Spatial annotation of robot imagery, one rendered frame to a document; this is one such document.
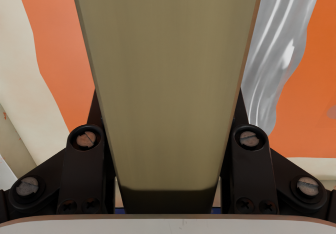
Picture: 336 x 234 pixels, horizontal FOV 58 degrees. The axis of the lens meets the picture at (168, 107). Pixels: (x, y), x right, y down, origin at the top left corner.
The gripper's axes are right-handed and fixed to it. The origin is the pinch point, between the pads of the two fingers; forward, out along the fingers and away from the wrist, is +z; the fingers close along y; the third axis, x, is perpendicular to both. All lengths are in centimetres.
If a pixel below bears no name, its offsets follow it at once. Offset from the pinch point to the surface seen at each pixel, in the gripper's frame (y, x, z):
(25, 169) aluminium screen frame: -15.3, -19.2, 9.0
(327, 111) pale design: 15.1, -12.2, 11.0
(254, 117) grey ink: 8.1, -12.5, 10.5
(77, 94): -8.0, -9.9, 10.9
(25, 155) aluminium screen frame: -15.3, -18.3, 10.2
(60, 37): -8.0, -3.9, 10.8
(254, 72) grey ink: 7.0, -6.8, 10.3
